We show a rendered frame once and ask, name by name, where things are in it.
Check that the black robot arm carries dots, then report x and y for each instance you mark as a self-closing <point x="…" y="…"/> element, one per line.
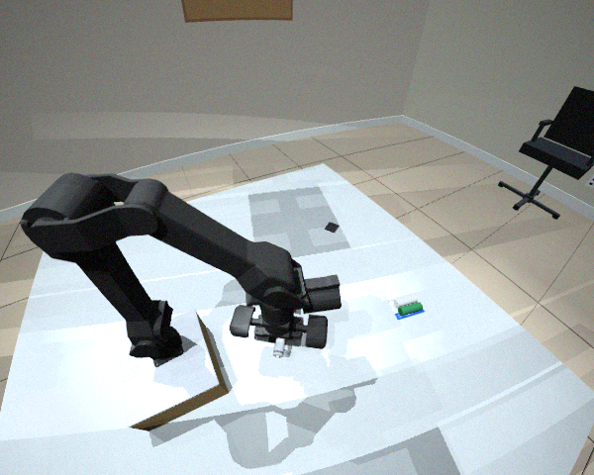
<point x="74" y="221"/>

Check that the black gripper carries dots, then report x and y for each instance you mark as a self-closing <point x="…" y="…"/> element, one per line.
<point x="292" y="329"/>

